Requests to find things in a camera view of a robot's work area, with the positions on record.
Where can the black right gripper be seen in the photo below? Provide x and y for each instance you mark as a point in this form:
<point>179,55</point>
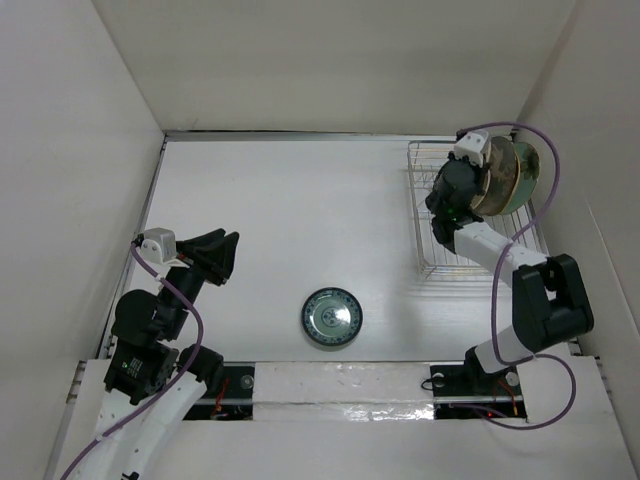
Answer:
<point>478,171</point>

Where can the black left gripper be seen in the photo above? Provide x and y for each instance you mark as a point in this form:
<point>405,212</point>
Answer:
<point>220,263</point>

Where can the grey plate with horse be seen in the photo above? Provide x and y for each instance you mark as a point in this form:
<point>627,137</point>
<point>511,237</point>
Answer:
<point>486,204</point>

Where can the beige plate with bird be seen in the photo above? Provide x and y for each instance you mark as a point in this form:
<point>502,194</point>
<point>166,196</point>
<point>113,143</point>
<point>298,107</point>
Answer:
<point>504,174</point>

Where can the teal plate with flower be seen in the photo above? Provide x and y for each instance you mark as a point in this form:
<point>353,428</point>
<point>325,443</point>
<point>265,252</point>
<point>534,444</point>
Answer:
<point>529,170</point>

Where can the blue and white bowl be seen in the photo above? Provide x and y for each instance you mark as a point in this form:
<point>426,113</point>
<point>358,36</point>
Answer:
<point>331,317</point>

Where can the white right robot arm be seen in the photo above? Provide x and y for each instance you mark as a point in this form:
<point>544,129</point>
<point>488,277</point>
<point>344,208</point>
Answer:
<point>549,302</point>

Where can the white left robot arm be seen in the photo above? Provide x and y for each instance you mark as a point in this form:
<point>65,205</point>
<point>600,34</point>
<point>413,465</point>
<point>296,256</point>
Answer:
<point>160,366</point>

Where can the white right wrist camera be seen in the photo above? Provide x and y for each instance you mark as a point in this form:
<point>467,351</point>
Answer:
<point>475,146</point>

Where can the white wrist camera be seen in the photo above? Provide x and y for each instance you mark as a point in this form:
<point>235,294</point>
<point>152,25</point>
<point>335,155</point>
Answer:
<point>157,246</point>
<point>475,146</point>

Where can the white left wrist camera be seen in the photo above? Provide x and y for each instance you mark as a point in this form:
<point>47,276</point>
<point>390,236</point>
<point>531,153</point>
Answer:
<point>157,246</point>

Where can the wire dish rack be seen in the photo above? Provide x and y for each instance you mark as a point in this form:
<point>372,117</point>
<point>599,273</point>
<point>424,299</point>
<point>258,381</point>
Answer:
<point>438,212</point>

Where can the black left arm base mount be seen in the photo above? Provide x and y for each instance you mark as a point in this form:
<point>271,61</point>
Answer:
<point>233,398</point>

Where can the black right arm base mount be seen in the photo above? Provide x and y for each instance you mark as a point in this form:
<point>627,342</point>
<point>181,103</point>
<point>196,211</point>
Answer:
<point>455,396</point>

